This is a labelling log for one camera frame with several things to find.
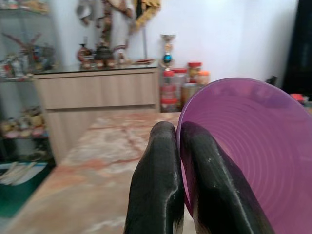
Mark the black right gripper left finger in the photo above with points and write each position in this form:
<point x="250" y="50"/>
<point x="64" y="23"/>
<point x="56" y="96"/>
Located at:
<point x="156" y="175"/>

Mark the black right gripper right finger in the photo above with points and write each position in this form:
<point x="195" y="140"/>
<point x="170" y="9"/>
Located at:
<point x="214" y="180"/>

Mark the purple translucent plastic plate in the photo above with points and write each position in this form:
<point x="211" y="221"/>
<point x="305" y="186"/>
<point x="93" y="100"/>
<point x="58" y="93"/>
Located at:
<point x="263" y="146"/>

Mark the tall red lid plastic jar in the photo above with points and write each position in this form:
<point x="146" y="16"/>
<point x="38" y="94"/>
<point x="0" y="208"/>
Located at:
<point x="169" y="92"/>

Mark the jar with brown contents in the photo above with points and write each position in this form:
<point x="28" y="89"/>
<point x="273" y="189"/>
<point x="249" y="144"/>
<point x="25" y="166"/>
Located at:
<point x="189" y="93"/>

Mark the wide red lid plastic jar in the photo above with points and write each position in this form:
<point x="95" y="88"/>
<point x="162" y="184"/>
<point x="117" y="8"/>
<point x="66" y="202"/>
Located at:
<point x="181" y="78"/>

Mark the orange lid plastic jar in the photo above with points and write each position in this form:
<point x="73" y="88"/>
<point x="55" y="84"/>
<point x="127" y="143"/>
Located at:
<point x="204" y="78"/>

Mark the light wooden sideboard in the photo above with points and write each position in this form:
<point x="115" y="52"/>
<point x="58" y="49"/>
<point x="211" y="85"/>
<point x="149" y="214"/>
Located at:
<point x="97" y="90"/>

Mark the small red lid plastic jar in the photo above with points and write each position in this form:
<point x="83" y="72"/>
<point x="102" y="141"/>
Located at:
<point x="194" y="72"/>

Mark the red flat tray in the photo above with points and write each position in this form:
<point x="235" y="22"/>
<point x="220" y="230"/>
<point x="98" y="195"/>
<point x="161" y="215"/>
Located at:
<point x="145" y="61"/>

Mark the small black object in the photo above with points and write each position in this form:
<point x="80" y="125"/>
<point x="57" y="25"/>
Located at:
<point x="272" y="80"/>

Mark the small red object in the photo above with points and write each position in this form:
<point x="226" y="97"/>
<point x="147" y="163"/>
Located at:
<point x="298" y="97"/>

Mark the silver trophy with blue ball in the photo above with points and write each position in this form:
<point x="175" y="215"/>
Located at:
<point x="167" y="52"/>

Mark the green box with papers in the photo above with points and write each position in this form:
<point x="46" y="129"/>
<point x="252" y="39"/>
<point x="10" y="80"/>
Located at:
<point x="19" y="185"/>

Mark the dark painted vase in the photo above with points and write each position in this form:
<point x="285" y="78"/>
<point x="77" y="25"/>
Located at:
<point x="84" y="52"/>

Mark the white hanging costume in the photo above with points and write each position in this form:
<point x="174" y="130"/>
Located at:
<point x="120" y="26"/>

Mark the dark tall cabinet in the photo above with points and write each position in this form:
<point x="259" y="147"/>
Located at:
<point x="298" y="46"/>

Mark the yellow garland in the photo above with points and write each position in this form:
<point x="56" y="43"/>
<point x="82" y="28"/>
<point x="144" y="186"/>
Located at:
<point x="146" y="17"/>

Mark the glass display cabinet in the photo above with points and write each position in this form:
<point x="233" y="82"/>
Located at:
<point x="22" y="73"/>

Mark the grey hanging ornament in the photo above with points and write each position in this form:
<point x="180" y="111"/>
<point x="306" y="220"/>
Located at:
<point x="84" y="11"/>

